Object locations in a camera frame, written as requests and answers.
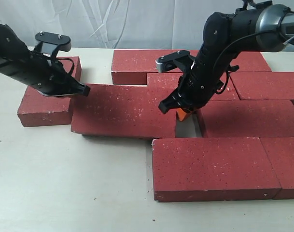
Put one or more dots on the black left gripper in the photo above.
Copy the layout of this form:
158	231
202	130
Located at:
44	75

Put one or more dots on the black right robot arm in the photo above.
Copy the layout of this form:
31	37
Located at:
255	27

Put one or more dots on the red brick with white chip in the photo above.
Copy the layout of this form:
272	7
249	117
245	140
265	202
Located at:
170	81

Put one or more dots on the red brick front large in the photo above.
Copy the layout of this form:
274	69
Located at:
212	169

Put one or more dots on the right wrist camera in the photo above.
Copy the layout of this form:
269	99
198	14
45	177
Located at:
182	60

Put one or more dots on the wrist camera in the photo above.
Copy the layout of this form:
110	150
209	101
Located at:
51	43
182	60

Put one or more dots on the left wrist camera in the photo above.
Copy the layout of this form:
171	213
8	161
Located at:
51	43

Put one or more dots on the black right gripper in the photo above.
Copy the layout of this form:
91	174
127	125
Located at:
197	86

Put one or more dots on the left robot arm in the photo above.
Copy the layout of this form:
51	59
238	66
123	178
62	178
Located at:
12	48

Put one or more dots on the light blue backdrop cloth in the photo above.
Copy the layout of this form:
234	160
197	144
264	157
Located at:
120	24

